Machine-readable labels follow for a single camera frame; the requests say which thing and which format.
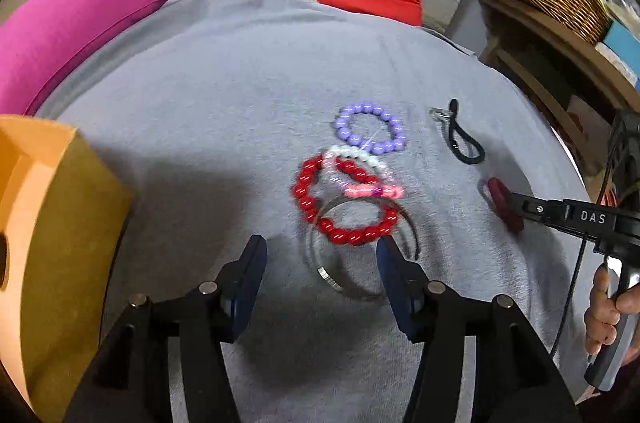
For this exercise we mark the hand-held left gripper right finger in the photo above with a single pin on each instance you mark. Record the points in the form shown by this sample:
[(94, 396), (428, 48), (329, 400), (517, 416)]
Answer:
[(395, 288)]

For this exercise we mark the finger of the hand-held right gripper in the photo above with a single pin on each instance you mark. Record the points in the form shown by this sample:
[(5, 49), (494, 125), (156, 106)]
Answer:
[(560, 213)]

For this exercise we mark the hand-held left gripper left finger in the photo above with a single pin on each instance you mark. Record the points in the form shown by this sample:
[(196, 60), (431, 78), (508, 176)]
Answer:
[(247, 283)]

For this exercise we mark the orange cardboard box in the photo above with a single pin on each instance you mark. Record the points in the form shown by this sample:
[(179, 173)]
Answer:
[(50, 228)]

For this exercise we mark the person's right hand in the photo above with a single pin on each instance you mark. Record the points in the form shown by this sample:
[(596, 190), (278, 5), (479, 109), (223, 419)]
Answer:
[(600, 308)]

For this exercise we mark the teal box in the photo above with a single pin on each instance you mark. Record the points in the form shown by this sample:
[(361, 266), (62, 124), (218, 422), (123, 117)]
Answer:
[(622, 45)]

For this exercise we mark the wooden shelf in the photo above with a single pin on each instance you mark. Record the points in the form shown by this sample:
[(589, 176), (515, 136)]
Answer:
[(540, 33)]

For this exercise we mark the grey blanket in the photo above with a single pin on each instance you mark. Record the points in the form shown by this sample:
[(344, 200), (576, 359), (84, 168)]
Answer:
[(225, 93)]

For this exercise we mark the magenta pillow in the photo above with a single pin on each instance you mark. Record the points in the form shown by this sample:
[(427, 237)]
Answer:
[(65, 33)]

